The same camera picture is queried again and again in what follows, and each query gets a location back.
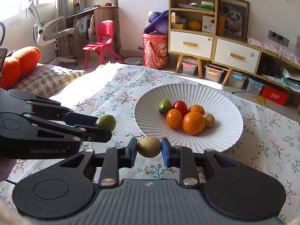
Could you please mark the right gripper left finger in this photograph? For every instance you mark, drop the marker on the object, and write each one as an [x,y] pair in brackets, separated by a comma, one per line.
[114,159]

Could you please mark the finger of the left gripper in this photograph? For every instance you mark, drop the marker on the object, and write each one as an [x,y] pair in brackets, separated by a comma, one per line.
[31,130]
[25,103]

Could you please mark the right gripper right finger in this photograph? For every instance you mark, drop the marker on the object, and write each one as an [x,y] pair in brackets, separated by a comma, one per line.
[182,158]

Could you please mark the tan fruit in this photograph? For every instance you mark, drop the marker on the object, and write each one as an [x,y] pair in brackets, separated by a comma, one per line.
[149,147]
[209,120]

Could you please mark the green fruit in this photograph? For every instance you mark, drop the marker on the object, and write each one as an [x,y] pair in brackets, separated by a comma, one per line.
[106,122]
[164,106]

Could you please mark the woven beige cushion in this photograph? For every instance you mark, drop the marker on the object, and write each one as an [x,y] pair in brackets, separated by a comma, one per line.
[47,80]

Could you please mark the large orange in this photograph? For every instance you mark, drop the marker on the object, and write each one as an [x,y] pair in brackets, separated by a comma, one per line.
[193,123]

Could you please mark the small front orange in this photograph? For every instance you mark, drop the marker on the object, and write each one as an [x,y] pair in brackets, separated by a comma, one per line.
[174,118]

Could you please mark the orange plush cushion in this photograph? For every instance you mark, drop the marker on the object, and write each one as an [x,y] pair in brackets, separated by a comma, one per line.
[19,64]

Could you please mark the red tomato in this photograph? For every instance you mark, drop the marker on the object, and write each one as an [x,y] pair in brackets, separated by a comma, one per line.
[180,106]

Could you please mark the back orange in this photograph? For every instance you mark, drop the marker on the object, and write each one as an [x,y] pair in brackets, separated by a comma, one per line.
[197,108]

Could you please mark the white ribbed plate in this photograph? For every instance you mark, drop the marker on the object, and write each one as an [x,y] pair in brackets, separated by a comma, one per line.
[224,134]

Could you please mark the clear storage bin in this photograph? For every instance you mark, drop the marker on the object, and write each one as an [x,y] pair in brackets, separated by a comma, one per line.
[213,73]

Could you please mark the red plastic chair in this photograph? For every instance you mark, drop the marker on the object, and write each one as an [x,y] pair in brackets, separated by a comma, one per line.
[105,33]

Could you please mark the red festive bucket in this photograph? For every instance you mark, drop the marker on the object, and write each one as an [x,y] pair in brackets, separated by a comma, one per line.
[155,50]

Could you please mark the red box under cabinet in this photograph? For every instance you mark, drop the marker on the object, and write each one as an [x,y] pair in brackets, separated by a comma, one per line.
[274,95]

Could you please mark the wooden desk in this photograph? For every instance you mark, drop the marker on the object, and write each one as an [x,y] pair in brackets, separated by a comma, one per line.
[83,12]

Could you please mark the yellow pumpkin ornament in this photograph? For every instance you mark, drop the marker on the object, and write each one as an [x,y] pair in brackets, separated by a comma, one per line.
[194,25]

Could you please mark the purple toy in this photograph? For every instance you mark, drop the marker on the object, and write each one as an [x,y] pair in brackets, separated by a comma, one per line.
[157,22]

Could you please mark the wooden sideboard cabinet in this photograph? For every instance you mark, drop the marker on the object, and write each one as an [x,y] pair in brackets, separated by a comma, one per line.
[232,54]

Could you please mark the framed cat picture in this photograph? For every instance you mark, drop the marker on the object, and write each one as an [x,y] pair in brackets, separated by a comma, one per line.
[236,13]

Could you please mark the pink cloth runner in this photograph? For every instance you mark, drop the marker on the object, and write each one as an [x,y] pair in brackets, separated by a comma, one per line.
[276,49]

